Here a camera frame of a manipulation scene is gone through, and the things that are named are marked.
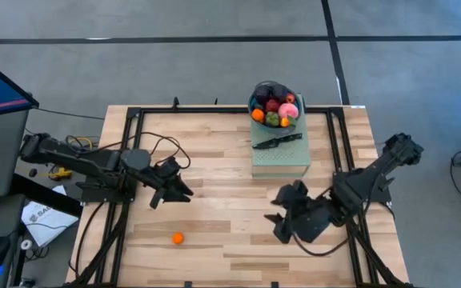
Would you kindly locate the pink peach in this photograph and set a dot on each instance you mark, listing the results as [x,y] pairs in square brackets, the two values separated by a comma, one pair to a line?
[288,110]

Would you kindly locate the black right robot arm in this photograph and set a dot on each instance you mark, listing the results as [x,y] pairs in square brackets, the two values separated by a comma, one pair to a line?
[374,176]

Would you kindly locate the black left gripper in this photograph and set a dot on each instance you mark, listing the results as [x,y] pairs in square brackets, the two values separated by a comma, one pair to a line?
[165,172]

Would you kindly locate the white table label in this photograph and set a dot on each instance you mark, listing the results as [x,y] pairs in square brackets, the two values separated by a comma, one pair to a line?
[357,106]

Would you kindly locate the tiny orange kumquat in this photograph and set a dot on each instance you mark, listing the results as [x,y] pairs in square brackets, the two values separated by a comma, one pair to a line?
[285,122]

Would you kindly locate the black desk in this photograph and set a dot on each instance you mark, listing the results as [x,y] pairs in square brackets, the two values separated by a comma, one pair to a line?
[46,197]

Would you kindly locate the blue grey collapsible bowl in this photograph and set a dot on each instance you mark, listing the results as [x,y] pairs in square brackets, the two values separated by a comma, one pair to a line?
[274,130]

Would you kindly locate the small black knob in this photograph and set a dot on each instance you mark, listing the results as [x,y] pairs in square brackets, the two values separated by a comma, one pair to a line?
[33,173]

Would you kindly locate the orange mandarin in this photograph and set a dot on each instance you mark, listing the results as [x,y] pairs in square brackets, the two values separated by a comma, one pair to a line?
[177,238]
[257,115]

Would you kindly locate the green round fruit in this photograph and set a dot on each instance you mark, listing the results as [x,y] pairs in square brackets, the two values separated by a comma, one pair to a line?
[272,119]

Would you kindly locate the white printed paper sheet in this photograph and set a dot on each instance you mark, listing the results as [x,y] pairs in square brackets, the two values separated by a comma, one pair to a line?
[46,224]

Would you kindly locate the black kitchen knife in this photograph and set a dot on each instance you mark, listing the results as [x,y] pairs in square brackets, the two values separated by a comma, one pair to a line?
[278,141]

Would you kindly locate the dark purple round fruit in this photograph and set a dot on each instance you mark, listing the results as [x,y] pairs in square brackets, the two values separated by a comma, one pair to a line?
[279,92]
[261,94]

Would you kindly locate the small dark red apple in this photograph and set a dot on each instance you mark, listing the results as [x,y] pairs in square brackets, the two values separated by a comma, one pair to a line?
[290,98]

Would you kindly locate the yellow hand tool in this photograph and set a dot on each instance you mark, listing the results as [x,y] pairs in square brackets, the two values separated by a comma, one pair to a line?
[60,173]

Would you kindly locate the white tape roll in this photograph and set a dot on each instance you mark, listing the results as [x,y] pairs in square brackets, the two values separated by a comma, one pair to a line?
[22,244]

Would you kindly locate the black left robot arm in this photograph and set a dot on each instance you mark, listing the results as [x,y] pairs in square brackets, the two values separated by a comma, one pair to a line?
[82,160]

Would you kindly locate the small black table camera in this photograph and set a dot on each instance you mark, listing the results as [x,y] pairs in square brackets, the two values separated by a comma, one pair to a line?
[188,285]

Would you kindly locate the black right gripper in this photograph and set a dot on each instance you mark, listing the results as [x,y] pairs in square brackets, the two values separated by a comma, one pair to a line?
[310,218]

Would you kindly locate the large red apple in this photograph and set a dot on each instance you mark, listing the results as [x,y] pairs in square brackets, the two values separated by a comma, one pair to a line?
[272,105]

